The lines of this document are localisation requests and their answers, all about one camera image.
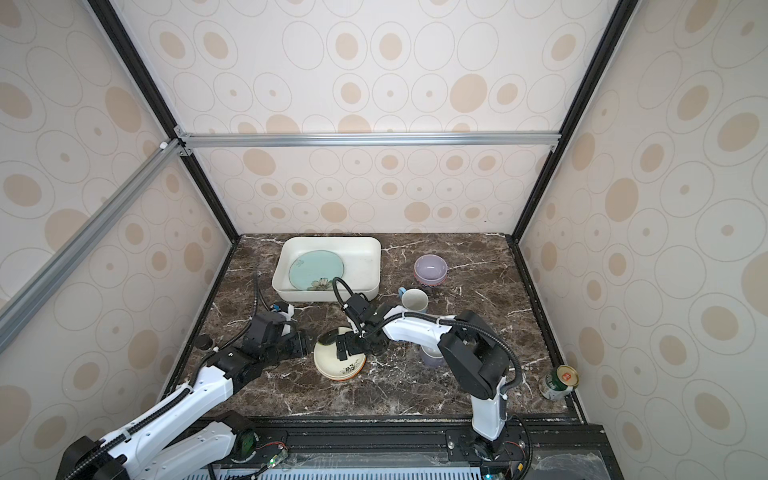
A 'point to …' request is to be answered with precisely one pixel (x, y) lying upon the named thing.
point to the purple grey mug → (433, 356)
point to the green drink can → (558, 382)
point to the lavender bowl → (430, 269)
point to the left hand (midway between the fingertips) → (316, 334)
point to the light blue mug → (413, 299)
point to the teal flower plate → (313, 265)
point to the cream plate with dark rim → (328, 364)
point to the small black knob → (203, 341)
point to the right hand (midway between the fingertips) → (351, 352)
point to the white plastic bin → (360, 257)
